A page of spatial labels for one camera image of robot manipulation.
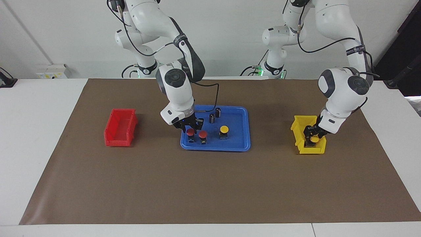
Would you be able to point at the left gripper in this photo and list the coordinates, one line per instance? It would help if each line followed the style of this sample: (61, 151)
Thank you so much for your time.
(320, 130)

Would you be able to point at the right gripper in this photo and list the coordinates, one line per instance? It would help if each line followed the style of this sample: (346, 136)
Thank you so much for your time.
(186, 121)

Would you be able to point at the yellow push button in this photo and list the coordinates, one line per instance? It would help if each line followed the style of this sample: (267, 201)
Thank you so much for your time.
(224, 129)
(314, 139)

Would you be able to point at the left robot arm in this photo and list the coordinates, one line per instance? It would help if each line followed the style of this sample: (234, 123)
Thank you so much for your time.
(335, 19)

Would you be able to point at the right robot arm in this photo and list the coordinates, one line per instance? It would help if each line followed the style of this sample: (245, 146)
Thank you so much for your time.
(148, 19)

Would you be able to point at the blue plastic tray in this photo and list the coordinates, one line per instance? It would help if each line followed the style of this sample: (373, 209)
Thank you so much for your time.
(230, 144)

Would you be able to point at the red push button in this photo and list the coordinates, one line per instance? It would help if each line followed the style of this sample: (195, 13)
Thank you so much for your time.
(190, 133)
(203, 135)

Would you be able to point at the yellow plastic bin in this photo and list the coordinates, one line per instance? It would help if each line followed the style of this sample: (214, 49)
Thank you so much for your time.
(301, 138)

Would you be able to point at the red plastic bin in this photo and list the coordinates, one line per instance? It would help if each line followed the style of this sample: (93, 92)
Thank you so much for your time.
(113, 140)

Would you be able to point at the black stand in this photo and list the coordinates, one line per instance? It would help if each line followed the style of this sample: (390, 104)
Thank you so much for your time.
(7, 81)
(399, 74)

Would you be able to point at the black cylinder switch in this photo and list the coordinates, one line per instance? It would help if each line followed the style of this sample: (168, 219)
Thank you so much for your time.
(218, 112)
(212, 118)

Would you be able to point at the white wall socket box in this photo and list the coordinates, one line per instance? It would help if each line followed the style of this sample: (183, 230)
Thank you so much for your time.
(52, 73)

